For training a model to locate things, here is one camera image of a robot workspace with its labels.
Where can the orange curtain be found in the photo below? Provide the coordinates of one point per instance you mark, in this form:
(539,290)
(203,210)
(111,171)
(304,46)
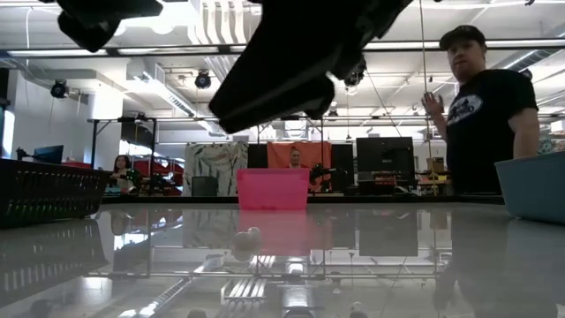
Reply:
(315,152)

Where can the colourful patchwork quilt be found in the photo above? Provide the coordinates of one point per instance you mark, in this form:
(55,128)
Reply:
(552,146)

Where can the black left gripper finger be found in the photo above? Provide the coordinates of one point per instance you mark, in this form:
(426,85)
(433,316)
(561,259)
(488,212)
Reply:
(90,33)

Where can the white plastic bone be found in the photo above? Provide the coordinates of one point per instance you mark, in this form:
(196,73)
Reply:
(247,238)

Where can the black panel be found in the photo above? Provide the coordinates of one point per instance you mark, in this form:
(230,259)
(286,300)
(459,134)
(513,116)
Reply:
(257,155)
(342,165)

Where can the pink plastic bin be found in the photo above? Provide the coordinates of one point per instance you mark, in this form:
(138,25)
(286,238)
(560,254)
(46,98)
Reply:
(273,185)

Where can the silver ceiling duct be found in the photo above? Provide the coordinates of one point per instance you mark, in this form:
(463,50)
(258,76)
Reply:
(296,128)

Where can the black monitor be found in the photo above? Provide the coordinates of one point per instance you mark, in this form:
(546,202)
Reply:
(385,159)
(48,154)

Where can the black ceiling spotlight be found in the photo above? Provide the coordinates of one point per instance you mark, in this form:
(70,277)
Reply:
(59,88)
(358,75)
(203,80)

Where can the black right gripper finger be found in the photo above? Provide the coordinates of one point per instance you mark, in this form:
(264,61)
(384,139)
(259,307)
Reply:
(273,93)

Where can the leaf print curtain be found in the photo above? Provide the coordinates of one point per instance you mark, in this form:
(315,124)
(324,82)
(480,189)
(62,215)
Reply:
(216,168)

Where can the black slotted plastic basket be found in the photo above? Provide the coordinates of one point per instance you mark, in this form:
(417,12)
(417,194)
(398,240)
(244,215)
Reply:
(44,194)

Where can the teal plastic bin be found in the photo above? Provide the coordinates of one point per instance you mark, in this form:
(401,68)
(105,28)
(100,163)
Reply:
(534,185)

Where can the cardboard box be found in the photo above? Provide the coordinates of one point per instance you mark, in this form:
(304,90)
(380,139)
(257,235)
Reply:
(436,164)

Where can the black background robot arm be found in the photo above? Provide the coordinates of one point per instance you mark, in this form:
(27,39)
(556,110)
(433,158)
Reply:
(321,173)

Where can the person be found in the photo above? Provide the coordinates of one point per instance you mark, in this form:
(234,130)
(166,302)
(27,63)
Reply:
(295,156)
(121,170)
(485,119)

